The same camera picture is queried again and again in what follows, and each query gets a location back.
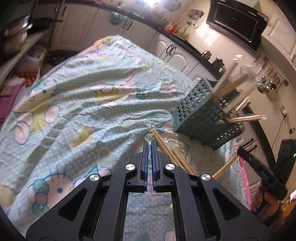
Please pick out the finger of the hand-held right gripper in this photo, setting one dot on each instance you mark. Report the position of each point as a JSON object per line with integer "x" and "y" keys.
{"x": 248, "y": 158}

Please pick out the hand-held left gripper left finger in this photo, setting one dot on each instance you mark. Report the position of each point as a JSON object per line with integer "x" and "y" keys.
{"x": 145, "y": 162}

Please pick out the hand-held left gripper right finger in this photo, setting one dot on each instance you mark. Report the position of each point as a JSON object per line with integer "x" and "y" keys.
{"x": 155, "y": 162}

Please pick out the pile of wooden chopsticks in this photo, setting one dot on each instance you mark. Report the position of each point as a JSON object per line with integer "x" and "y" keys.
{"x": 225, "y": 165}

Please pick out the green plastic utensil basket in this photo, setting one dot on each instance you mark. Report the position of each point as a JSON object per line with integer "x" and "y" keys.
{"x": 203, "y": 111}

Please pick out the row of hanging kitchen utensils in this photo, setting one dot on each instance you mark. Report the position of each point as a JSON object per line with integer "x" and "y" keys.
{"x": 267, "y": 82}

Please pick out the person's right hand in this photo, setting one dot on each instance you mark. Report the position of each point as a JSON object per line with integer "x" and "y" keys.
{"x": 269, "y": 204}

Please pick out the cartoon printed blue bedsheet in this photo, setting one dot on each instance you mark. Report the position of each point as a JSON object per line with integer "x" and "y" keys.
{"x": 81, "y": 104}

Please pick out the dark metal pot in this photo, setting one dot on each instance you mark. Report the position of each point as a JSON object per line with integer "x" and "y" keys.
{"x": 218, "y": 63}

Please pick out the small metal kettle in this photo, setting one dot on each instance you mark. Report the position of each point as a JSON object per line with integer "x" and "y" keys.
{"x": 206, "y": 55}

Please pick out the black countertop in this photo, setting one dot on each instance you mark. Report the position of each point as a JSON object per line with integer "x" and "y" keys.
{"x": 185, "y": 42}

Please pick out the dark shoes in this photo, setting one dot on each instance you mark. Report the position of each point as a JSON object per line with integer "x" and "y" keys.
{"x": 62, "y": 56}

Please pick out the group of condiment bottles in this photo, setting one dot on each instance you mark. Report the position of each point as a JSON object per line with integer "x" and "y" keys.
{"x": 174, "y": 27}

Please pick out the black range hood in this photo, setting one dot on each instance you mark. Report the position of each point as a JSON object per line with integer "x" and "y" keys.
{"x": 238, "y": 20}

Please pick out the tub of brown eggs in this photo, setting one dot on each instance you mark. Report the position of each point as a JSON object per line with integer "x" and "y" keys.
{"x": 27, "y": 77}

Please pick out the white bin with pink lid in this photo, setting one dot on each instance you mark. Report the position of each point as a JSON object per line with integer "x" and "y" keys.
{"x": 10, "y": 102}

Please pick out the teal hanging plastic bag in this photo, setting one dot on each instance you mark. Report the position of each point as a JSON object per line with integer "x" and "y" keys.
{"x": 118, "y": 16}

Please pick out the white base cabinets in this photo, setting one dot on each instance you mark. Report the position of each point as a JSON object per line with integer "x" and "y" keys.
{"x": 76, "y": 27}

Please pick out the small hanging utensil set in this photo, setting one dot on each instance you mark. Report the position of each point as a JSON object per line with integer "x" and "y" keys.
{"x": 195, "y": 15}

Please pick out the clear plastic container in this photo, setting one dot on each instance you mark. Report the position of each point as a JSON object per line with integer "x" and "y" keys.
{"x": 38, "y": 52}

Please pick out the metal shelf rack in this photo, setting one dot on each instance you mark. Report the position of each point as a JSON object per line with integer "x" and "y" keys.
{"x": 25, "y": 47}

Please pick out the black frying pan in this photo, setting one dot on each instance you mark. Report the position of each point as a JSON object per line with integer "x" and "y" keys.
{"x": 44, "y": 23}

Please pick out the large stainless steel pot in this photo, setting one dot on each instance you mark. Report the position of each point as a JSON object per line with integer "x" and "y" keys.
{"x": 12, "y": 42}

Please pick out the stainless steel pot with lid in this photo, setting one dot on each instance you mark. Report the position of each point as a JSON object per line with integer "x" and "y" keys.
{"x": 19, "y": 24}

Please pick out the beige wall outlet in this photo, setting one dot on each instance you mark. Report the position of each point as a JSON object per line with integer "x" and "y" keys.
{"x": 284, "y": 111}

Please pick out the metal utensil rail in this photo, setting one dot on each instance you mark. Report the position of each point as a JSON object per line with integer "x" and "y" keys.
{"x": 277, "y": 74}

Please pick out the white wall cabinet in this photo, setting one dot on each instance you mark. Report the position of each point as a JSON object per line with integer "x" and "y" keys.
{"x": 282, "y": 34}

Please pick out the round wall vent fan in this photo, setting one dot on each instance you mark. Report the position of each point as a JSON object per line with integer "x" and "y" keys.
{"x": 173, "y": 4}

